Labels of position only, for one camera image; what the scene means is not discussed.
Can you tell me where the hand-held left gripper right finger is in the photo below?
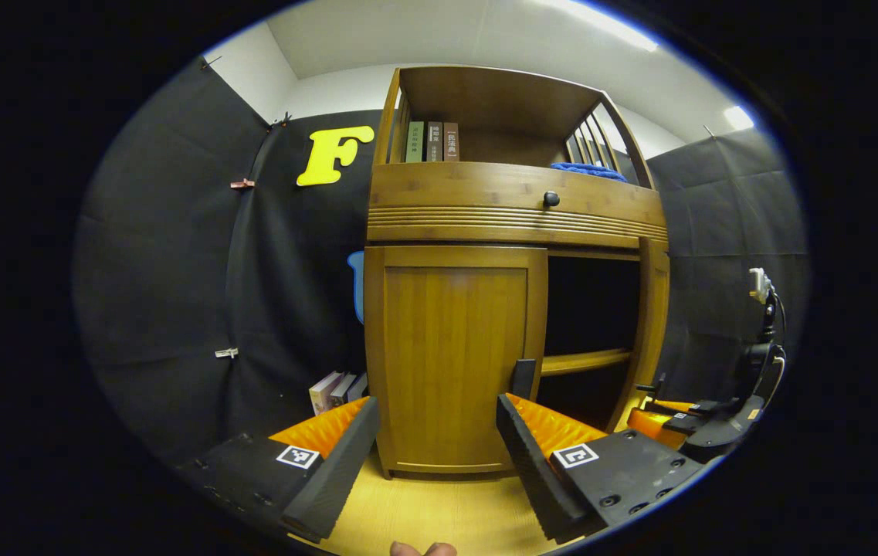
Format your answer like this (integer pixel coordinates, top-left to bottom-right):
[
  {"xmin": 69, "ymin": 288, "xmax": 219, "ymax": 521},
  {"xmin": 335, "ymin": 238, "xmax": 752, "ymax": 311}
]
[{"xmin": 496, "ymin": 392, "xmax": 706, "ymax": 544}]

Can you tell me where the black backdrop cloth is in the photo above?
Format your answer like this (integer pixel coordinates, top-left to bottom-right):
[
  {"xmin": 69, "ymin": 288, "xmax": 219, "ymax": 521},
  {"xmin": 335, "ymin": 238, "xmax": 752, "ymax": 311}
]
[{"xmin": 74, "ymin": 58, "xmax": 809, "ymax": 464}]

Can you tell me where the white paperback book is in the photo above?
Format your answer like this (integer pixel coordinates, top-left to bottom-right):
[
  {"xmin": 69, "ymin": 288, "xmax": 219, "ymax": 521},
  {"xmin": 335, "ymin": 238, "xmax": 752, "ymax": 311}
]
[{"xmin": 309, "ymin": 371, "xmax": 344, "ymax": 418}]

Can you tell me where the grey paperback book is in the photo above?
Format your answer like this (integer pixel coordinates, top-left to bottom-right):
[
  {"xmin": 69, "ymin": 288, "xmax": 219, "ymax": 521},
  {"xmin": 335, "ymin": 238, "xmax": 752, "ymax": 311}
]
[{"xmin": 328, "ymin": 373, "xmax": 358, "ymax": 410}]

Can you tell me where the wooden inner shelf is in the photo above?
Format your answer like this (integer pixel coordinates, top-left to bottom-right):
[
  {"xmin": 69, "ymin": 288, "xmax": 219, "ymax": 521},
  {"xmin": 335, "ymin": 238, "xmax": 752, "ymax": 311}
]
[{"xmin": 541, "ymin": 348, "xmax": 634, "ymax": 378}]

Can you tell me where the wooden double-door shoe cabinet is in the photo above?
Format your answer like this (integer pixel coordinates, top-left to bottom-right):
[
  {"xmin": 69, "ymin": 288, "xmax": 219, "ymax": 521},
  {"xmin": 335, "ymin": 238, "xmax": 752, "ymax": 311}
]
[{"xmin": 363, "ymin": 65, "xmax": 671, "ymax": 480}]

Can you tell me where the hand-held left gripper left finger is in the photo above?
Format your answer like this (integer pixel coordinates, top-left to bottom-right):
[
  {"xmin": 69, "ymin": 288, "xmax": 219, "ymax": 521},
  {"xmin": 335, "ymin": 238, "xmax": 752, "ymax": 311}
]
[{"xmin": 176, "ymin": 396, "xmax": 381, "ymax": 544}]

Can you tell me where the blue towel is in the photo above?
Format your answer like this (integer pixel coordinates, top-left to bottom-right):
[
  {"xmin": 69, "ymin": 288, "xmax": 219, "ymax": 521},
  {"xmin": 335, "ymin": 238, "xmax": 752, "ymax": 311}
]
[{"xmin": 550, "ymin": 161, "xmax": 629, "ymax": 184}]

